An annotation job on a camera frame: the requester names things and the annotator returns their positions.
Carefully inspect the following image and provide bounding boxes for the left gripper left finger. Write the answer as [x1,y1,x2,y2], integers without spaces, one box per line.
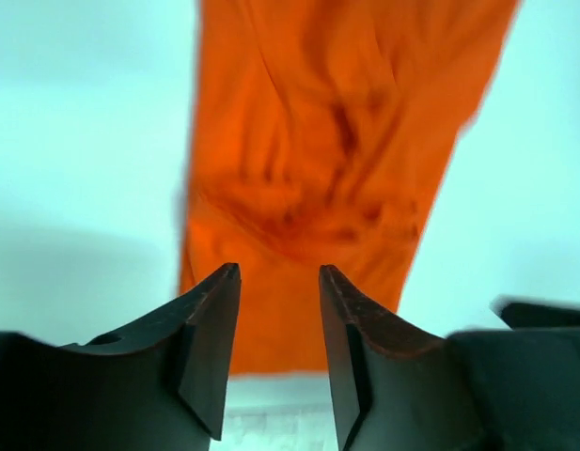
[0,263,241,450]

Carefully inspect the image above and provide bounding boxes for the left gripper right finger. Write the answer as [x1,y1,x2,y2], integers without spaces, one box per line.
[319,265,580,451]

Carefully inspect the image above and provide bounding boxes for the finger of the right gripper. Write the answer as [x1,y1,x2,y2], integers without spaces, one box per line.
[492,296,580,330]

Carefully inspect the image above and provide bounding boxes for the orange t shirt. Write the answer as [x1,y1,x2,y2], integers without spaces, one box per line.
[180,0,518,375]

